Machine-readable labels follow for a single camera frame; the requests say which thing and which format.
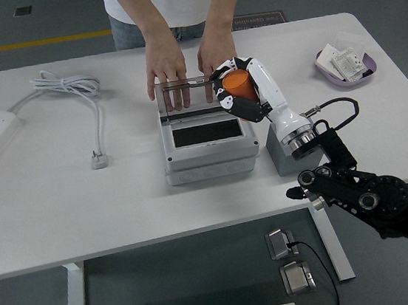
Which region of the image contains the person's left hand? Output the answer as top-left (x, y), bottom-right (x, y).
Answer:
top-left (193, 28), bottom-right (243, 104)

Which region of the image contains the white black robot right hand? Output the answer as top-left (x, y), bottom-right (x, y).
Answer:
top-left (208, 49), bottom-right (313, 151)

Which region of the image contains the person's right hand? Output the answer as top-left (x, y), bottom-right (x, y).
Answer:
top-left (140, 35), bottom-right (193, 115)

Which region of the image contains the orange cylinder battery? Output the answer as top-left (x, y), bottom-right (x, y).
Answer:
top-left (220, 66), bottom-right (260, 107)

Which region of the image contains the transparent hinged box lid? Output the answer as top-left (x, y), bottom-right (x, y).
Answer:
top-left (153, 70), bottom-right (239, 124)

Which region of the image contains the grey block battery holder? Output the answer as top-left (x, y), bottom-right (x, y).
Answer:
top-left (262, 114), bottom-right (332, 179)

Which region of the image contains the grey plastic junction box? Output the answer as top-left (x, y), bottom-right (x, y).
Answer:
top-left (157, 101), bottom-right (263, 188)

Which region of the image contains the black floor sign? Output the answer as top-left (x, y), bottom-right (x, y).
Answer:
top-left (228, 10), bottom-right (288, 33)

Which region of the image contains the small white carton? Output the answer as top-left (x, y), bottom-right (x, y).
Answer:
top-left (315, 42), bottom-right (344, 82)

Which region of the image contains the purple tray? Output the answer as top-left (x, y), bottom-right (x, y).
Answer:
top-left (313, 45), bottom-right (381, 95)

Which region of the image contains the yellow floor tape line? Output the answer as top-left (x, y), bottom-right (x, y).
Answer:
top-left (0, 29), bottom-right (113, 53)

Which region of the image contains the dark floor hatch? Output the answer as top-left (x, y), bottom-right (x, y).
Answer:
top-left (13, 4), bottom-right (34, 17)

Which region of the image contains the white power cable with plug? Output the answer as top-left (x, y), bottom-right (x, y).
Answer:
top-left (4, 63), bottom-right (113, 180)

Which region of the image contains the metal foot pedal with cable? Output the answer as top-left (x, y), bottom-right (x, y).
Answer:
top-left (264, 225), bottom-right (300, 262)

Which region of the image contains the thin black floor cable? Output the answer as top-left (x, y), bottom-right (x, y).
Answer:
top-left (285, 236), bottom-right (341, 305)

